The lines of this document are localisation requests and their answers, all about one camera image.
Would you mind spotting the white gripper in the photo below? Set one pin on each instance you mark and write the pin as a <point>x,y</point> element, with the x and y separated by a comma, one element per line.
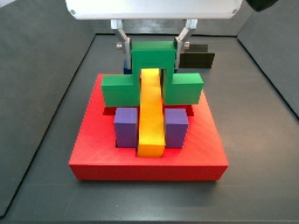
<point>153,9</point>

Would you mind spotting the green stepped bridge block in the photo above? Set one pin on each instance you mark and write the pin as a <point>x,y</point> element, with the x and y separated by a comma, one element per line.
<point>182,87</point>

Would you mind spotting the red base board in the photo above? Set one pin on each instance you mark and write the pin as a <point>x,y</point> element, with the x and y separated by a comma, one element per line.
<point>98,160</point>

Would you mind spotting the yellow long bar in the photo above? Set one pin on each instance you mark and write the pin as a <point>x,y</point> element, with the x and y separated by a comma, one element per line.
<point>152,116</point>

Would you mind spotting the blue post right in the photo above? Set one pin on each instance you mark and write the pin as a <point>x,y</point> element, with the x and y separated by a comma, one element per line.
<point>126,69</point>

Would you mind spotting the black angle bracket fixture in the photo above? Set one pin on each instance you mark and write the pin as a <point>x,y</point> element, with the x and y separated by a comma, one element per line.
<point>196,57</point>

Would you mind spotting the purple post right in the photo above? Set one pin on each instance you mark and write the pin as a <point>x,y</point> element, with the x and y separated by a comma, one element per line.
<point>126,127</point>

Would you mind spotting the purple post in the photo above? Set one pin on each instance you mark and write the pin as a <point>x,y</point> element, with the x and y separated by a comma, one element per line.
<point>177,125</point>
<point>126,127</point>

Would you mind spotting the purple post left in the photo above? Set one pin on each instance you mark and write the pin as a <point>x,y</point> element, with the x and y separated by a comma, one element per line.
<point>177,125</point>

